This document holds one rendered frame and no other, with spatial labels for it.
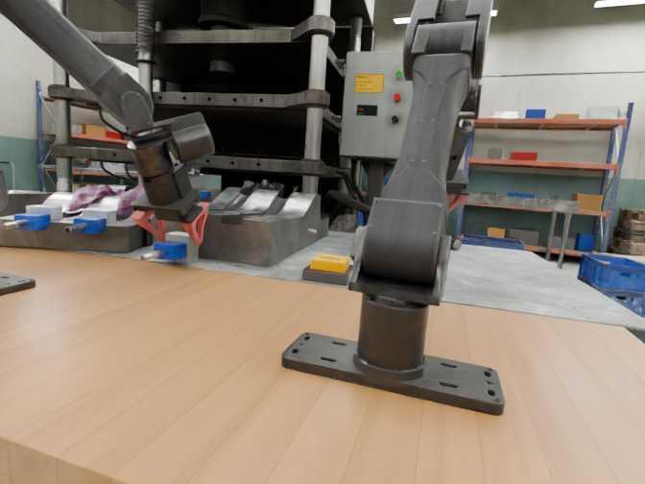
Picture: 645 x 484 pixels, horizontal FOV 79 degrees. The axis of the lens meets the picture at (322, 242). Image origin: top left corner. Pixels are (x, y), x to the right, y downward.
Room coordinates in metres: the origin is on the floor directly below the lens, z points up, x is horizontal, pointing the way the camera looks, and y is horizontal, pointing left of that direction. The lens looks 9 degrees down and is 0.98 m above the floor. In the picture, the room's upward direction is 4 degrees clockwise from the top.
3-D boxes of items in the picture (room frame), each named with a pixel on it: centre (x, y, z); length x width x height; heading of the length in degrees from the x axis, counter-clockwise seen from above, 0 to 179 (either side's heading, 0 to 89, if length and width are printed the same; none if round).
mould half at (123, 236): (1.02, 0.54, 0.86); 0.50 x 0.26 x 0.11; 4
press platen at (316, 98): (2.01, 0.53, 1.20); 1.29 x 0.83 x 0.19; 77
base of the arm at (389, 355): (0.35, -0.07, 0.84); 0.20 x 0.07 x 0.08; 73
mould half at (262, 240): (1.02, 0.17, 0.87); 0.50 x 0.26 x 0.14; 167
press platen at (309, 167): (2.01, 0.53, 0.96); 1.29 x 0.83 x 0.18; 77
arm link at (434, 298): (0.36, -0.07, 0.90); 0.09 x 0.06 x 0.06; 68
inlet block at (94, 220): (0.75, 0.46, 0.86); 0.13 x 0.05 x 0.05; 4
